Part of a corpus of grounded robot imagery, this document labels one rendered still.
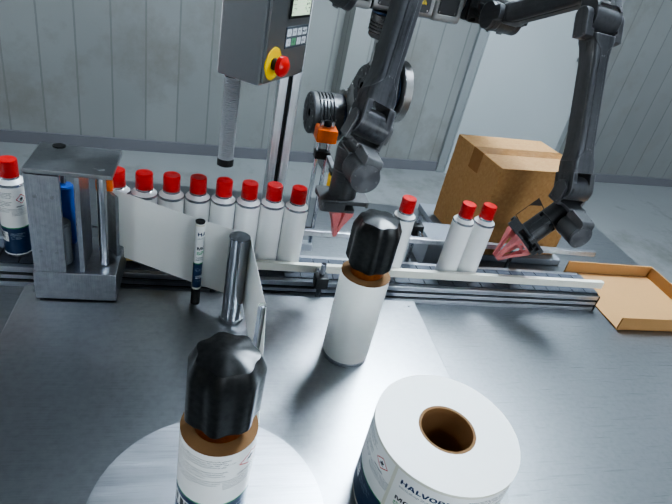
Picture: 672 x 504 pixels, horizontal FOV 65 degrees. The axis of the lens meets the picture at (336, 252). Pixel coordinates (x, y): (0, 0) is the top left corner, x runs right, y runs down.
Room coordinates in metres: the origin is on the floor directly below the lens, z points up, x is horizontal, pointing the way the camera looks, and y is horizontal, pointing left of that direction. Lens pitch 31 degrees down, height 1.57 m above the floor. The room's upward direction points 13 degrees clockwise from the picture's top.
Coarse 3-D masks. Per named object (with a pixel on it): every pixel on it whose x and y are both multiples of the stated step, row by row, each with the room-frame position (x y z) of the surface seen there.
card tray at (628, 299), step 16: (576, 272) 1.41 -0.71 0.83; (592, 272) 1.43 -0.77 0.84; (608, 272) 1.44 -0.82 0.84; (624, 272) 1.46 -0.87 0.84; (640, 272) 1.48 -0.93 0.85; (656, 272) 1.46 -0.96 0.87; (608, 288) 1.36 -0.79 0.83; (624, 288) 1.38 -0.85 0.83; (640, 288) 1.40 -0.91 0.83; (656, 288) 1.42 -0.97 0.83; (608, 304) 1.27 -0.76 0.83; (624, 304) 1.29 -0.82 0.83; (640, 304) 1.31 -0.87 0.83; (656, 304) 1.33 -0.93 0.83; (608, 320) 1.19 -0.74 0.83; (624, 320) 1.16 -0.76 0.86; (640, 320) 1.17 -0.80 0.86; (656, 320) 1.19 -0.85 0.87
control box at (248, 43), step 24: (240, 0) 1.00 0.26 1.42; (264, 0) 0.98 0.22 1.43; (288, 0) 1.04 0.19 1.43; (312, 0) 1.13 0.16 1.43; (240, 24) 1.00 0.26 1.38; (264, 24) 0.98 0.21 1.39; (288, 24) 1.05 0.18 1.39; (240, 48) 1.00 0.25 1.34; (264, 48) 0.99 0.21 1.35; (288, 48) 1.06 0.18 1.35; (240, 72) 0.99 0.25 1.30; (264, 72) 0.99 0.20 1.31; (288, 72) 1.08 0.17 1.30
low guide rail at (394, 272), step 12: (264, 264) 0.97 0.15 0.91; (276, 264) 0.98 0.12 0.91; (288, 264) 0.98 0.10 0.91; (300, 264) 0.99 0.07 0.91; (312, 264) 1.00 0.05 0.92; (336, 264) 1.03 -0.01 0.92; (396, 276) 1.06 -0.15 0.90; (408, 276) 1.07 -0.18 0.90; (420, 276) 1.08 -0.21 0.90; (432, 276) 1.09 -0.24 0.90; (444, 276) 1.10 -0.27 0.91; (456, 276) 1.11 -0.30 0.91; (468, 276) 1.11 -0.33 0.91; (480, 276) 1.12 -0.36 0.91; (492, 276) 1.13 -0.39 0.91; (504, 276) 1.15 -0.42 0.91; (516, 276) 1.16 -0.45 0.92; (528, 276) 1.17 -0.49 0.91; (600, 288) 1.23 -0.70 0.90
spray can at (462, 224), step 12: (468, 204) 1.14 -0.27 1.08; (456, 216) 1.14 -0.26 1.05; (468, 216) 1.13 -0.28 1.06; (456, 228) 1.12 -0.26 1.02; (468, 228) 1.12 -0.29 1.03; (456, 240) 1.12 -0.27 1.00; (444, 252) 1.13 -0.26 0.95; (456, 252) 1.12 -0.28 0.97; (444, 264) 1.12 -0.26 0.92; (456, 264) 1.12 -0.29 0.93
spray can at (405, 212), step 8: (408, 200) 1.08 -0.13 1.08; (416, 200) 1.09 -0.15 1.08; (400, 208) 1.09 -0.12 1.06; (408, 208) 1.08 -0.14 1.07; (400, 216) 1.08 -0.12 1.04; (408, 216) 1.08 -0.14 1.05; (408, 224) 1.08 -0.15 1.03; (408, 232) 1.08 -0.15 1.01; (400, 240) 1.07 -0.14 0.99; (408, 240) 1.09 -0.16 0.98; (400, 248) 1.08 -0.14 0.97; (400, 256) 1.08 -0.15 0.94; (392, 264) 1.07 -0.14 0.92; (400, 264) 1.09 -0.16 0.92
